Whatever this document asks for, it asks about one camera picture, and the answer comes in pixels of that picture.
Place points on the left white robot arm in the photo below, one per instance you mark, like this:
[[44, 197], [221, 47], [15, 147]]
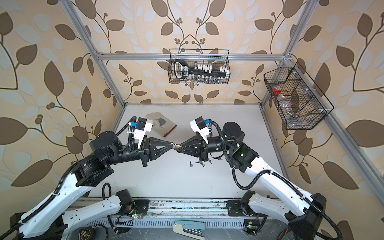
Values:
[[52, 220]]

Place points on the grey blue tool on floor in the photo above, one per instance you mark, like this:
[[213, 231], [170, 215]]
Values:
[[191, 229]]

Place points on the red capped item in basket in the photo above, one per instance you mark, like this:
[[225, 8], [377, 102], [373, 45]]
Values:
[[277, 90]]

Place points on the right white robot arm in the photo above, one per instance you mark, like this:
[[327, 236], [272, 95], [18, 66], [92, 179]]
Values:
[[267, 192]]

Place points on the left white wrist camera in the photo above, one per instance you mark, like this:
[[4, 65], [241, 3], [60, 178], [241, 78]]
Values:
[[141, 126]]

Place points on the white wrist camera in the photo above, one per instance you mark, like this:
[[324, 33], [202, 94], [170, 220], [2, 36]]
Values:
[[200, 126], [141, 126]]

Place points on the black wire basket right wall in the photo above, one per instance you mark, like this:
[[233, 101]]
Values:
[[302, 105]]

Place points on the black socket set holder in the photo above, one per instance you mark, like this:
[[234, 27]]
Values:
[[196, 71]]

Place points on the black wire basket wall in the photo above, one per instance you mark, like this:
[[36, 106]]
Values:
[[302, 105], [215, 57]]

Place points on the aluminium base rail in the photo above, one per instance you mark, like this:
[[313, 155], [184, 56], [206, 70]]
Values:
[[215, 213]]

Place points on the white work glove red cuff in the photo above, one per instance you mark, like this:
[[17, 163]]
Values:
[[161, 125]]

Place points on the black wire basket back wall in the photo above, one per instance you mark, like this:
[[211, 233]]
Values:
[[215, 57]]

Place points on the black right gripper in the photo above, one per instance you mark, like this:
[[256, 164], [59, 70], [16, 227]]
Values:
[[203, 151]]

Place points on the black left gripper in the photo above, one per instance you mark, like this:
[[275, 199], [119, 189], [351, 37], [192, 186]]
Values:
[[148, 149]]

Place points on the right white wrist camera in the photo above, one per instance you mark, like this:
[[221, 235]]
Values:
[[200, 126]]

